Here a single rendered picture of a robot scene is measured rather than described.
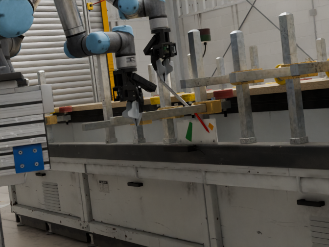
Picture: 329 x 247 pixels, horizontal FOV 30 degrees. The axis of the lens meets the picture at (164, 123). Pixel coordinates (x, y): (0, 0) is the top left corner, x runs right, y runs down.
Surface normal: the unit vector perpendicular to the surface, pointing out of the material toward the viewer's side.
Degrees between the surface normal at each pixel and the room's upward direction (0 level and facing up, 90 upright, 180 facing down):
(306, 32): 90
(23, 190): 90
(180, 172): 90
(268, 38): 90
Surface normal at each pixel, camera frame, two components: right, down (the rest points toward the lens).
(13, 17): 0.69, 0.05
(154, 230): -0.83, 0.14
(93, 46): -0.65, 0.12
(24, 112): 0.19, 0.03
